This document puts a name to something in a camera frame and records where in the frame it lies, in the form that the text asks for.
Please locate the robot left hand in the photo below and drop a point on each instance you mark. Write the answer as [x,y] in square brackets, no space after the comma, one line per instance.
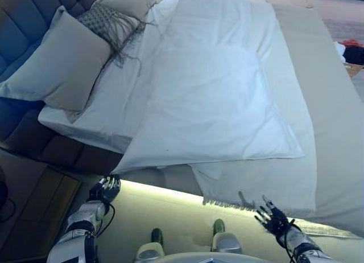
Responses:
[105,189]

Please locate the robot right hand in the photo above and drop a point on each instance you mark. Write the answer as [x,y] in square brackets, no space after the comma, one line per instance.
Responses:
[276,220]

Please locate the white duvet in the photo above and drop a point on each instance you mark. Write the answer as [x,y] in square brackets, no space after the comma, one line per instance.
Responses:
[213,89]

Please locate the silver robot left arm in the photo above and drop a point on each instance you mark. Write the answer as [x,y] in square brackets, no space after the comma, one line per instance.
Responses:
[82,214]

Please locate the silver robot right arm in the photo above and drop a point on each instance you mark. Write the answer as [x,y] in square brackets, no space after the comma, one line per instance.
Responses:
[302,241]

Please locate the silver robot right leg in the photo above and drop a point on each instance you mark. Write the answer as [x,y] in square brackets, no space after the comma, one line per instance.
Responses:
[226,240]

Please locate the silver robot leg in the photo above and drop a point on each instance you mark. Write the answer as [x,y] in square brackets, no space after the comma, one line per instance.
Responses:
[150,246]
[226,240]

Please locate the wooden nightstand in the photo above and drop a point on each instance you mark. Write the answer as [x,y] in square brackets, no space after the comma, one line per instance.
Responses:
[42,194]

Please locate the white pillow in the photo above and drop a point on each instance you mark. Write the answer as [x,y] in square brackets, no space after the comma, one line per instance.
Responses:
[113,118]

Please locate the silver robot left leg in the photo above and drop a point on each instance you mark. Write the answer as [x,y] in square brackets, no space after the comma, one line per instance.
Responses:
[150,246]

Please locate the silver robot torso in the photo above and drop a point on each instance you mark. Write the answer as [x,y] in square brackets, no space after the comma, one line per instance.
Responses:
[210,258]

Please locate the beige bedspread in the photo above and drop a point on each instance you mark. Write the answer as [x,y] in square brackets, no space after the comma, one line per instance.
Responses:
[327,118]

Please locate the large beige pillow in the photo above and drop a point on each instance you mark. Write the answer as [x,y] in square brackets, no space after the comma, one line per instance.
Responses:
[62,63]

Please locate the grey knitted fringed cushion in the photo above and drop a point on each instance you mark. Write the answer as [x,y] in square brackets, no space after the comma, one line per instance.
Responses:
[99,21]

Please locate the wicker laundry basket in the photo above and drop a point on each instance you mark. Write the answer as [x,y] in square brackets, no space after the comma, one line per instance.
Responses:
[355,70]

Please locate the brown tufted headboard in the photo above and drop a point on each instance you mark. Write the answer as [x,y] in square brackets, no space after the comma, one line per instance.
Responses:
[25,26]

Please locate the white garment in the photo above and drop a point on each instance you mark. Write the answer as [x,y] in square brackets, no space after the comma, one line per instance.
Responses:
[339,51]

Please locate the black garment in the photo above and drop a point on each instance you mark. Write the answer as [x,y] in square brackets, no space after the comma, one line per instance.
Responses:
[354,54]

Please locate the small beige pillow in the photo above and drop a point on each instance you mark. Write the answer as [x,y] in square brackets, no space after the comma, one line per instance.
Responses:
[128,2]

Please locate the red garment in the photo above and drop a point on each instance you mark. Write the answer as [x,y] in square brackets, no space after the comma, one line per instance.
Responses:
[350,42]

